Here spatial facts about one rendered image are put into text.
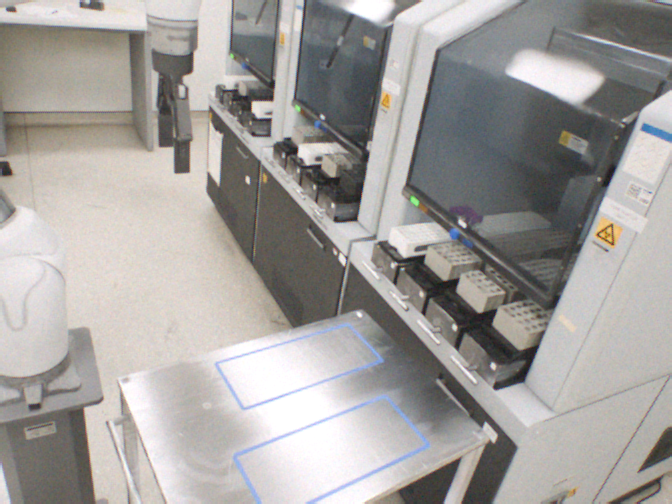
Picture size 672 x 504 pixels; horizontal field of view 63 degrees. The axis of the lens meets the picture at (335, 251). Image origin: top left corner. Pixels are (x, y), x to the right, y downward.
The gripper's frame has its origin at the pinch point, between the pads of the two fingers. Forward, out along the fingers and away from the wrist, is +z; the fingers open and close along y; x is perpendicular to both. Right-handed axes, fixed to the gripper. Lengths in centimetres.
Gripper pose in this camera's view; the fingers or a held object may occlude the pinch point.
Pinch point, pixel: (173, 154)
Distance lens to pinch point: 117.4
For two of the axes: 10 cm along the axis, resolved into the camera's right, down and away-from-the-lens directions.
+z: -1.4, 8.5, 5.0
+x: 8.8, -1.2, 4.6
